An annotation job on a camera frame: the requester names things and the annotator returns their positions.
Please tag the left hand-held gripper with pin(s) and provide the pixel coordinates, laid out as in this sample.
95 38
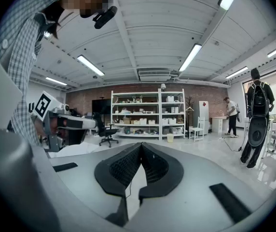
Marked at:
44 105

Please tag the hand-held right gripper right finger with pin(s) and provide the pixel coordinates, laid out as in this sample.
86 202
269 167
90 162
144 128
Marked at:
167 175

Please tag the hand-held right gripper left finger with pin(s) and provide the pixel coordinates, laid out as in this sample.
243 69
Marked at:
114 175

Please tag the person's left forearm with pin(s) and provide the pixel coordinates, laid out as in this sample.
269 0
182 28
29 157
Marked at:
39 129

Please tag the person's left hand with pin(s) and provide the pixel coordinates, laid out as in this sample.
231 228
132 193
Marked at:
59 126

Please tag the pale yellow waste basket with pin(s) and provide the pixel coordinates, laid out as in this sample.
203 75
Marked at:
170 138

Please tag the clear plastic storage bin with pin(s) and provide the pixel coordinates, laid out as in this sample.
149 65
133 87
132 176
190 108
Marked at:
176 130

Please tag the black office chair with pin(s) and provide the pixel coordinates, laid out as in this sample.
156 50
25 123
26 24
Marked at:
101 127

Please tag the white wooden chair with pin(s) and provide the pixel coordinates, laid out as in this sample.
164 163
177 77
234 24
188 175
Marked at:
197 129

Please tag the brown cardboard box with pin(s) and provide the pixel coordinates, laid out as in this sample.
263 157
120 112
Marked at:
127 121

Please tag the group of white storage boxes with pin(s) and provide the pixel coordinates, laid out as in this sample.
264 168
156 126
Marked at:
142 121

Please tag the white metal shelf unit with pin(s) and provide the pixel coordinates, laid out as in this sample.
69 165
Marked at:
138 93
159 115

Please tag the grey checked shirt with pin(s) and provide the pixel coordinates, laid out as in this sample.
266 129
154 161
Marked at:
19 45

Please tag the white plastic bag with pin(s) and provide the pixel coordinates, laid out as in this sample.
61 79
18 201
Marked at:
125 110

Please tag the white refrigerator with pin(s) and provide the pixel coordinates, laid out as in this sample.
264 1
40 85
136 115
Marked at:
202 115

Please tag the wooden coat rack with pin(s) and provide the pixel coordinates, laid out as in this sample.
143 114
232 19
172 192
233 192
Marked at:
189 109

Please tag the white desk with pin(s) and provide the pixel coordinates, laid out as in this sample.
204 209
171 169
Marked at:
216 124

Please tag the white ceiling air conditioner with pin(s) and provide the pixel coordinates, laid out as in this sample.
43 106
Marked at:
155 75

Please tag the black wall television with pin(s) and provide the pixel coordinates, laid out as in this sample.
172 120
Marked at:
101 106

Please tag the white security camera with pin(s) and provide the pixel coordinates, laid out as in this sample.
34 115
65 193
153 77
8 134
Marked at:
163 86

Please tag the black head-mounted camera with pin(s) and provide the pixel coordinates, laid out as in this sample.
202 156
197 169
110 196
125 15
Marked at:
105 17

